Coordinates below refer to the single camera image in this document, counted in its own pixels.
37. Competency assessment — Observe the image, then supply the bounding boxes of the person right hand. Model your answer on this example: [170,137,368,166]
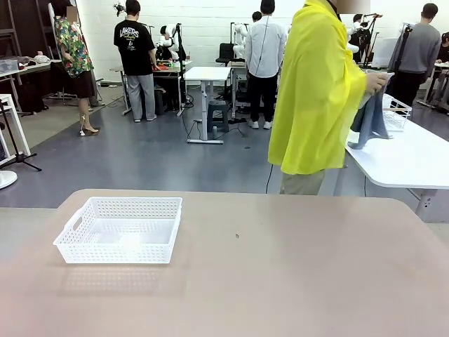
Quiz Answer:
[366,72,389,95]

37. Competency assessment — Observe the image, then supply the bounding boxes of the grey blue towel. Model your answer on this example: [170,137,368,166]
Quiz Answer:
[347,72,396,150]

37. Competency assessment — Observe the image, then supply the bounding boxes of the white perforated plastic basket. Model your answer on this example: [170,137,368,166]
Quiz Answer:
[52,197,183,265]

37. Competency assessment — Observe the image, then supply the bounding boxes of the person in grey sweater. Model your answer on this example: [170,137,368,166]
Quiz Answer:
[394,3,442,106]

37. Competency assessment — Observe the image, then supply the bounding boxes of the person in yellow cape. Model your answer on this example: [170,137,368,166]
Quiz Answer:
[267,0,396,196]

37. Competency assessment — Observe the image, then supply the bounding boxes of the person in white shirt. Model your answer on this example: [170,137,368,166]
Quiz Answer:
[244,0,288,130]

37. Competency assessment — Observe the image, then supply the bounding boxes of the grey plastic stool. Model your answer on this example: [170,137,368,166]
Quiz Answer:
[206,100,229,133]

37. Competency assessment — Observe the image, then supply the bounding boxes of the small white standing desk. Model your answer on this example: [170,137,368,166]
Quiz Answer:
[184,65,232,145]

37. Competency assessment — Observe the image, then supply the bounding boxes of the grey workbench with robots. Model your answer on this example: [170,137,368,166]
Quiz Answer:
[109,59,193,117]

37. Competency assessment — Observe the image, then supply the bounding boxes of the person in black Lakers shirt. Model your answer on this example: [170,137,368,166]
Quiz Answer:
[113,0,158,123]

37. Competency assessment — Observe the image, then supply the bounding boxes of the person in floral shirt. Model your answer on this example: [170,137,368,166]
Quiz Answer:
[52,0,101,136]

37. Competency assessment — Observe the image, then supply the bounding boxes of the black floor tripod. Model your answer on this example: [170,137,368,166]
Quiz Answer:
[0,100,42,173]

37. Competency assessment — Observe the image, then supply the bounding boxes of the white round fan base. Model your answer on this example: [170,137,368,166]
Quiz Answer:
[0,171,18,190]

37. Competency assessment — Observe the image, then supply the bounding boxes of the white wire dish rack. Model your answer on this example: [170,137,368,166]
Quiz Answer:
[381,93,413,132]

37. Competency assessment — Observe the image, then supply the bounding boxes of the black tall camera tripod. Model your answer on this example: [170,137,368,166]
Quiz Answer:
[387,22,417,73]

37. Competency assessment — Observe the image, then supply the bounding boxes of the white frame stand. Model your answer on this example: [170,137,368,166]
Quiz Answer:
[0,93,32,166]

